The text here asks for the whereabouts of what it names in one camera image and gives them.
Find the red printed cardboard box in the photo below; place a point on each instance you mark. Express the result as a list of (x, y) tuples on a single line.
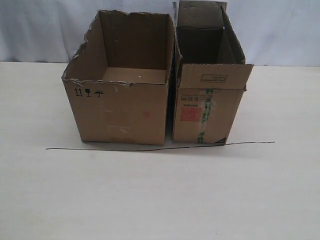
[(211, 72)]

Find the torn open cardboard box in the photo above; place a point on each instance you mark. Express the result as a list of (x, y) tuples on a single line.
[(117, 82)]

